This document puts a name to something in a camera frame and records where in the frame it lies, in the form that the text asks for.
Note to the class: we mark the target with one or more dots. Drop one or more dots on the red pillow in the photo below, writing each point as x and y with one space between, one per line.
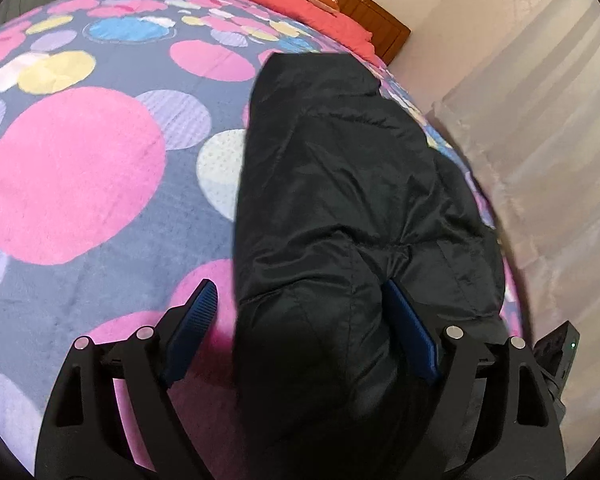
336 25

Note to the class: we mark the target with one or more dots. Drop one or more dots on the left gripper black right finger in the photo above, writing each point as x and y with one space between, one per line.
490 412

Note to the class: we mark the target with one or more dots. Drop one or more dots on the black padded jacket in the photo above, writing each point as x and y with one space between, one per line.
340 193

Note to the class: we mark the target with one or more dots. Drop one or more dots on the colourful dotted bed blanket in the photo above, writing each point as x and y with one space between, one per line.
121 132

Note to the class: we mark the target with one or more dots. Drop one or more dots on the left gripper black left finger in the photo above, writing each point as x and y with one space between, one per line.
82 435

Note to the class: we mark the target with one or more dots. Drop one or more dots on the beige curtain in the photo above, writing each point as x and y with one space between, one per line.
528 120

